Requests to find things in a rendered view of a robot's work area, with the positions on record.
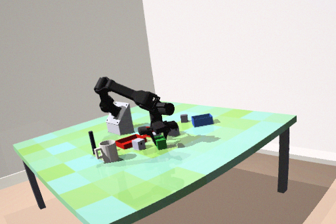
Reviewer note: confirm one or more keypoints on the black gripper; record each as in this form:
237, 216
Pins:
143, 130

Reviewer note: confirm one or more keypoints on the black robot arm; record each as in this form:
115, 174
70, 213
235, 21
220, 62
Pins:
143, 99

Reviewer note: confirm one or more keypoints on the red tray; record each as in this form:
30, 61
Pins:
126, 141

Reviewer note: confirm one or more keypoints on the green gauge with short grey pin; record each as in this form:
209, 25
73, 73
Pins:
160, 142

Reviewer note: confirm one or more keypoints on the grey mug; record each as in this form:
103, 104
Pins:
108, 151

